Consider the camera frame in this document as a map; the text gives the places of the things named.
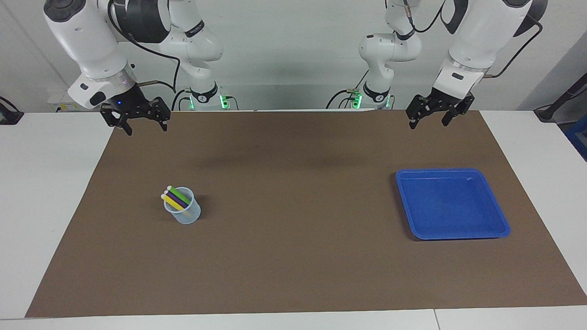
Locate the green pen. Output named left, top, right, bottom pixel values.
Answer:
left=167, top=185, right=192, bottom=207

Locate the yellow pen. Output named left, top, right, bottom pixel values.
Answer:
left=161, top=193, right=188, bottom=214

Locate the blue plastic tray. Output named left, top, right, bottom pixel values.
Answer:
left=395, top=168, right=511, bottom=241

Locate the white power strip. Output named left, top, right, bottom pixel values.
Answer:
left=47, top=89, right=83, bottom=113

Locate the purple pen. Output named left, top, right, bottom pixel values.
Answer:
left=164, top=189, right=189, bottom=211

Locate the translucent plastic cup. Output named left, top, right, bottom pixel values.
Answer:
left=164, top=187, right=201, bottom=225

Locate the black stand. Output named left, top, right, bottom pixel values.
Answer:
left=534, top=73, right=587, bottom=123

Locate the black clamp device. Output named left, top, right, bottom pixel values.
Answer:
left=0, top=95, right=24, bottom=125

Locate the blue crate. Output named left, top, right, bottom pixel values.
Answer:
left=563, top=115, right=587, bottom=162

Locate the brown table mat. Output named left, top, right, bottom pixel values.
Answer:
left=25, top=109, right=587, bottom=318

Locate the black base cable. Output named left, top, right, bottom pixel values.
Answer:
left=172, top=89, right=191, bottom=111
left=326, top=69, right=368, bottom=110

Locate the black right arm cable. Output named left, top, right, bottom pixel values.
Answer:
left=107, top=0, right=182, bottom=94

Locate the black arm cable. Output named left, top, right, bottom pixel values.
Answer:
left=107, top=0, right=182, bottom=94
left=404, top=0, right=544, bottom=78

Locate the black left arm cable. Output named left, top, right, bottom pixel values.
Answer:
left=404, top=0, right=544, bottom=78

